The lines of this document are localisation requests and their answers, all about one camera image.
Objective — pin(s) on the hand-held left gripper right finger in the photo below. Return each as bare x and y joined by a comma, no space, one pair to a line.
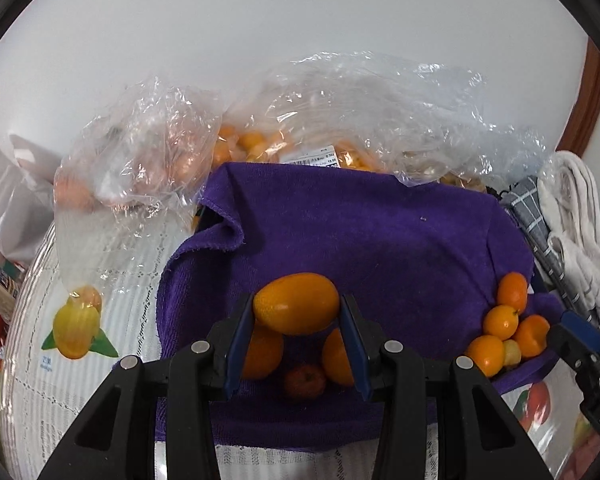
355,345

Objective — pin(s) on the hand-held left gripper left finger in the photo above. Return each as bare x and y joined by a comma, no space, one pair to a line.
240,345

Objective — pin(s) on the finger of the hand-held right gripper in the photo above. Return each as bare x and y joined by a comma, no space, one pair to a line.
580,332

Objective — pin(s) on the large orange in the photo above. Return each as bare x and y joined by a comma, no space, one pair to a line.
265,355
336,360

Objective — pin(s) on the small orange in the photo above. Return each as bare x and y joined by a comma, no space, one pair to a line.
486,355
530,335
500,321
512,291

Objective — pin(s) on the small red fruit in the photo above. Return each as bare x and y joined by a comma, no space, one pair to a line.
305,381

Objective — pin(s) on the yellowish citrus fruit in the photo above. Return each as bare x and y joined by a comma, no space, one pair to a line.
296,304

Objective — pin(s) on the small yellow fruit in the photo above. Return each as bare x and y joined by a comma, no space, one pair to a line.
512,353

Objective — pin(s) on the white striped towel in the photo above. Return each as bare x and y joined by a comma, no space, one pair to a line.
580,240

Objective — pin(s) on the purple towel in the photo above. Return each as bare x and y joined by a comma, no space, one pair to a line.
380,240

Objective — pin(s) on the grey checked cloth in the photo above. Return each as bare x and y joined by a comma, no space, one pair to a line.
530,210

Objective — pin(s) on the white fruit-print tablecloth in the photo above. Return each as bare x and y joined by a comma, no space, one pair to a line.
105,270

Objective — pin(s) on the white label sticker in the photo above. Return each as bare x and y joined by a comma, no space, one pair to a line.
312,157

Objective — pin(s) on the pile of bagged kumquats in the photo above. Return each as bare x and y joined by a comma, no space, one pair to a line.
252,142

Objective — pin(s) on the large clear plastic bag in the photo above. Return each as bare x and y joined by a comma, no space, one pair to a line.
380,105

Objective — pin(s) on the crumpled clear plastic bag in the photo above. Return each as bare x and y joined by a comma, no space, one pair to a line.
140,125

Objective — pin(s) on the white plastic bag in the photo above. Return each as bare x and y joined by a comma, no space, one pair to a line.
15,195

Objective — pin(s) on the brown wooden door frame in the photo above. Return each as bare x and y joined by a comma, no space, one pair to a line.
592,100

